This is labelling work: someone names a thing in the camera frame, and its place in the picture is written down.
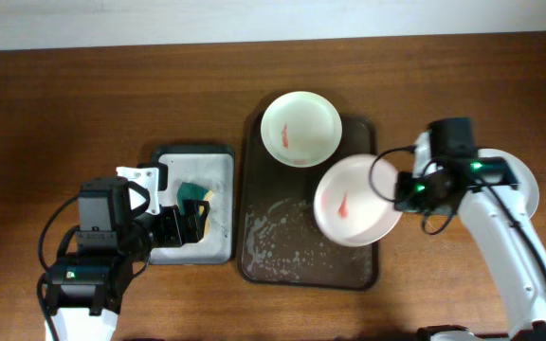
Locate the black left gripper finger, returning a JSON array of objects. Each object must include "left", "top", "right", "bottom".
[
  {"left": 182, "top": 227, "right": 205, "bottom": 244},
  {"left": 182, "top": 199, "right": 210, "bottom": 223}
]

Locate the green yellow sponge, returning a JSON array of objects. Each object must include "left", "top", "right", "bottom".
[{"left": 176, "top": 182, "right": 213, "bottom": 237}]

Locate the pink plate with red stain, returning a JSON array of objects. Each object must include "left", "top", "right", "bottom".
[{"left": 313, "top": 154, "right": 402, "bottom": 247}]

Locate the pale green plate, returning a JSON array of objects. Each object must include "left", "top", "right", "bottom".
[{"left": 479, "top": 148, "right": 539, "bottom": 219}]

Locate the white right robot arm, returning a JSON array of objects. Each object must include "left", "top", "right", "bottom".
[{"left": 394, "top": 149, "right": 546, "bottom": 340}]

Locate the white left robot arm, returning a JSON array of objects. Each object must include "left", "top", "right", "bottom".
[{"left": 36, "top": 200, "right": 210, "bottom": 340}]

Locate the black tray with soapy water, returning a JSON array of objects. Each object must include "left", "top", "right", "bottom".
[{"left": 151, "top": 145, "right": 235, "bottom": 265}]

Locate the dark brown serving tray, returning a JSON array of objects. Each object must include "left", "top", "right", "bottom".
[{"left": 235, "top": 110, "right": 380, "bottom": 292}]

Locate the cream plate with red stain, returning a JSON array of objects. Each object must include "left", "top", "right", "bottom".
[{"left": 260, "top": 91, "right": 343, "bottom": 168}]

